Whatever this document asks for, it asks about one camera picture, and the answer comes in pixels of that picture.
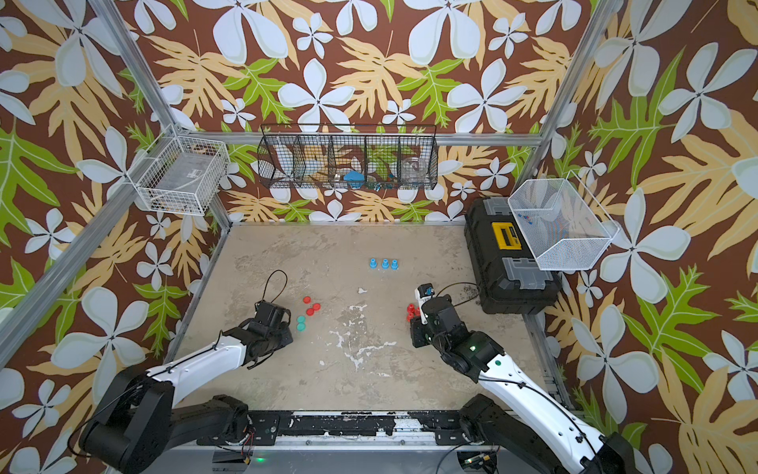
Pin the white mesh basket right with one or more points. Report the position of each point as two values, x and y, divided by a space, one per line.
564 225

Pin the black wire basket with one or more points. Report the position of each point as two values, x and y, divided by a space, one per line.
389 157

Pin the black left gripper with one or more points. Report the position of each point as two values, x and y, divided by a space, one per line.
288 334

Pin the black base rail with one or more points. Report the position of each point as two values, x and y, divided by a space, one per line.
435 427

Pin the black toolbox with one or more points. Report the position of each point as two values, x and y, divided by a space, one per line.
506 273

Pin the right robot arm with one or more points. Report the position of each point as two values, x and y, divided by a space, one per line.
514 412

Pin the white wire basket left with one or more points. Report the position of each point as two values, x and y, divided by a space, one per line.
180 173

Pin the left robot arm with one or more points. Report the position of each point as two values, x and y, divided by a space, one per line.
140 416

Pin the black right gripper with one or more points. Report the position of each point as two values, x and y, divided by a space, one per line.
416 332

